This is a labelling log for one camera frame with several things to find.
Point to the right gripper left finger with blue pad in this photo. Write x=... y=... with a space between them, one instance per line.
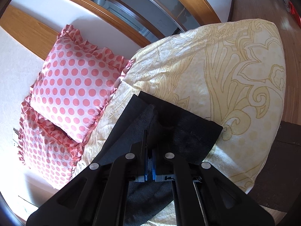
x=98 y=194

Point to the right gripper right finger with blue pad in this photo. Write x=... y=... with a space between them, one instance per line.
x=202 y=195

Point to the black pants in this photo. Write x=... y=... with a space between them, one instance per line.
x=171 y=129

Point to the left pink polka-dot pillow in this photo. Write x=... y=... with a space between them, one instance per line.
x=46 y=149

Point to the pink polka-dot pillow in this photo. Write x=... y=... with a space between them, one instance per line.
x=76 y=83
x=46 y=149

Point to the right pink polka-dot pillow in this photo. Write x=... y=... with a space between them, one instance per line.
x=76 y=83

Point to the cream yellow patterned bedspread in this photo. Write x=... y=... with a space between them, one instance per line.
x=231 y=73

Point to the wooden headboard panel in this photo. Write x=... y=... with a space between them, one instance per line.
x=28 y=31

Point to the wooden sliding door frame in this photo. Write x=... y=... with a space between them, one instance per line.
x=146 y=21

